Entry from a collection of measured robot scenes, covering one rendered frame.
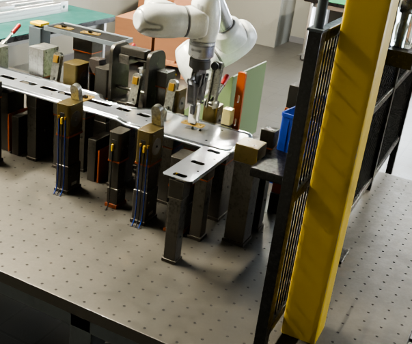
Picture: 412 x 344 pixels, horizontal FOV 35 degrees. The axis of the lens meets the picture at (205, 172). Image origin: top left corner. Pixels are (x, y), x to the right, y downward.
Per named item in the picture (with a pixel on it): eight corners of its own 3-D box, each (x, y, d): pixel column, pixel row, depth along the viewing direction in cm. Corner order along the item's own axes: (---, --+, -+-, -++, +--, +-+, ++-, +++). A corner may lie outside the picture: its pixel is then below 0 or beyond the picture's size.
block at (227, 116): (210, 197, 253) (223, 108, 238) (214, 194, 256) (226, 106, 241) (218, 200, 252) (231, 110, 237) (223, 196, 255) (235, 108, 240)
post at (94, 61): (85, 148, 283) (89, 57, 267) (91, 145, 288) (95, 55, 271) (95, 151, 282) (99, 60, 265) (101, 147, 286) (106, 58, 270)
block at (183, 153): (158, 235, 223) (165, 158, 211) (174, 221, 233) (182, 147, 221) (176, 241, 220) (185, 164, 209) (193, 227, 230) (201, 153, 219)
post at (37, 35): (26, 119, 307) (26, 25, 289) (37, 115, 313) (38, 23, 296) (39, 123, 304) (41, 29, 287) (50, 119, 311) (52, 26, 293)
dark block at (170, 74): (147, 168, 271) (156, 70, 254) (156, 163, 277) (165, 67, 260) (158, 172, 269) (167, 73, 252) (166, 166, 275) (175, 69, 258)
